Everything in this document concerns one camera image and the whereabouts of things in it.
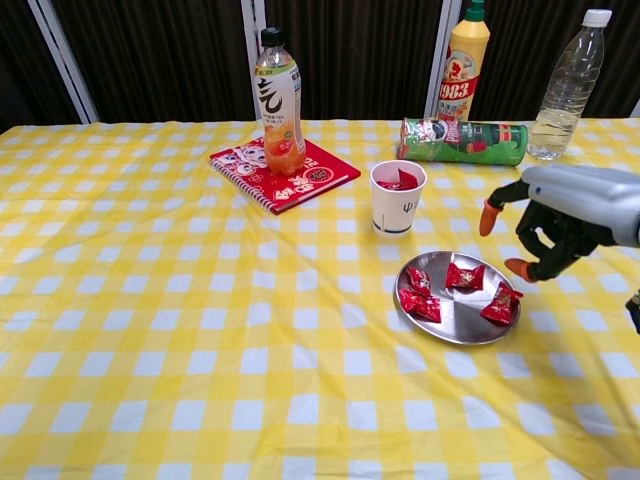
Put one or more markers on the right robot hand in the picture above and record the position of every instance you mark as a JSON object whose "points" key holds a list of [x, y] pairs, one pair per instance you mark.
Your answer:
{"points": [[585, 200]]}

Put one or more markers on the white paper cup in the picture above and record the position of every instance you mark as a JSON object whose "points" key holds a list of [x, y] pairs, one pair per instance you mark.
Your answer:
{"points": [[395, 215]]}

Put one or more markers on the clear water bottle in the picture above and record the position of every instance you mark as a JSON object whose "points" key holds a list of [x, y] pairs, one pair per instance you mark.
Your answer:
{"points": [[565, 90]]}

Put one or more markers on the green chips can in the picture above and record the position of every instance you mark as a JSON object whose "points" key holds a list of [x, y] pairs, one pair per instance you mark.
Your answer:
{"points": [[465, 142]]}

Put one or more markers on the black curtain panel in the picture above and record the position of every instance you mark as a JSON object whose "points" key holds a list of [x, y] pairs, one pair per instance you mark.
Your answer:
{"points": [[150, 60], [525, 50], [20, 60], [350, 60]]}

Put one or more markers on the round steel plate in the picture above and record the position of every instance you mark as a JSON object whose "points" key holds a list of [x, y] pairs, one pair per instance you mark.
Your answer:
{"points": [[460, 320]]}

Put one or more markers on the yellow bottle green cap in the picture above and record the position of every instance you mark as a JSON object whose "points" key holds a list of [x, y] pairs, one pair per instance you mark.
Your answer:
{"points": [[467, 55]]}

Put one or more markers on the red spiral notebook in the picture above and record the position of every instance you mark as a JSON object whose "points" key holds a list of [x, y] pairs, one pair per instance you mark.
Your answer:
{"points": [[320, 177]]}

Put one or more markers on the orange tea drink bottle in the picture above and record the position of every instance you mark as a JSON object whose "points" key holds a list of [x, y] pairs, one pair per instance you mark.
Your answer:
{"points": [[279, 100]]}

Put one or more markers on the yellow white checked tablecloth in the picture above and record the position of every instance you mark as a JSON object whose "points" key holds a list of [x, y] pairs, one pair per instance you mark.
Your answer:
{"points": [[175, 300]]}

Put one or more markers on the grey partition post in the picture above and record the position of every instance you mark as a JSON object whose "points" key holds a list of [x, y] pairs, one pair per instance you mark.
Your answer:
{"points": [[64, 60], [250, 75], [636, 110], [441, 55]]}

